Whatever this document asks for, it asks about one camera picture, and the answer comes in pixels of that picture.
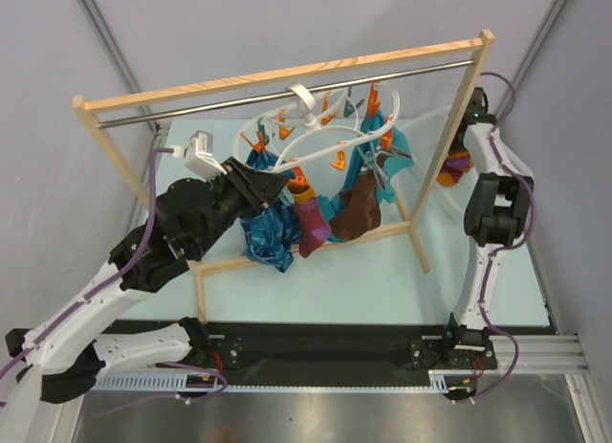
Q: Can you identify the wooden clothes rack frame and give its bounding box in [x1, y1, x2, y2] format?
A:
[71, 29, 496, 324]

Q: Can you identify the steel hanging rod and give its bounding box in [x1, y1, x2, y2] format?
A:
[98, 59, 475, 129]

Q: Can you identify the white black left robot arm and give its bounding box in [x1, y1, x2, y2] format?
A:
[1, 157, 289, 404]

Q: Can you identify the brown grey sock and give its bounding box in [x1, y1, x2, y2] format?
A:
[329, 169, 382, 241]

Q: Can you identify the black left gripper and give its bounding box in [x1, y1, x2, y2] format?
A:
[189, 157, 290, 258]

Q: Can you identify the socks pile in basket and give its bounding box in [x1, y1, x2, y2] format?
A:
[436, 145, 474, 188]

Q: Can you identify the white toothed cable strip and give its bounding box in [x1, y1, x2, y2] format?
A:
[88, 368, 479, 394]

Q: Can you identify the teal plain cloth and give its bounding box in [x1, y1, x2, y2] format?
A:
[318, 126, 414, 220]

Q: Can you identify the maroon purple yellow sock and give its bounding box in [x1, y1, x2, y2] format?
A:
[289, 183, 331, 258]

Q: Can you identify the white round clip hanger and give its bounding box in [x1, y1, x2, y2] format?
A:
[232, 81, 401, 173]

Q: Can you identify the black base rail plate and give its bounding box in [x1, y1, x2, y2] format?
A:
[155, 321, 558, 396]

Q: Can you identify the dark blue patterned cloth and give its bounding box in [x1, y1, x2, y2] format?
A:
[238, 148, 302, 275]

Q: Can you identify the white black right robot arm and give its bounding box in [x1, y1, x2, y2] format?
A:
[438, 87, 534, 368]

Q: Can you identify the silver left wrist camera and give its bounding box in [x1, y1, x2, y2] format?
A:
[185, 130, 227, 181]

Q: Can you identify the aluminium table frame rail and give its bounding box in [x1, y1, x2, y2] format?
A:
[66, 335, 589, 380]

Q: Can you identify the white perforated plastic basket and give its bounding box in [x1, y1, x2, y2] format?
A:
[402, 106, 534, 221]

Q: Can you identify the orange hanger clip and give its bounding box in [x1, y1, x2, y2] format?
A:
[287, 166, 311, 194]

